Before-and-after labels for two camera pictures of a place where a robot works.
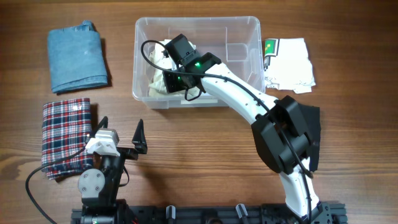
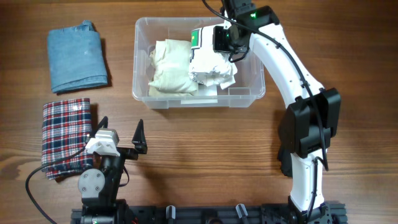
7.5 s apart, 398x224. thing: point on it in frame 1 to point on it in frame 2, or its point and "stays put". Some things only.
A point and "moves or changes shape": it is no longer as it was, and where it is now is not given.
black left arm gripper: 139,142 stays put
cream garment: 160,55 stays put
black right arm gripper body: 175,81 to 224,40
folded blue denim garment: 76,58 stays put
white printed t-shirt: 287,66 moves or changes shape
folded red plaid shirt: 66,126 stays put
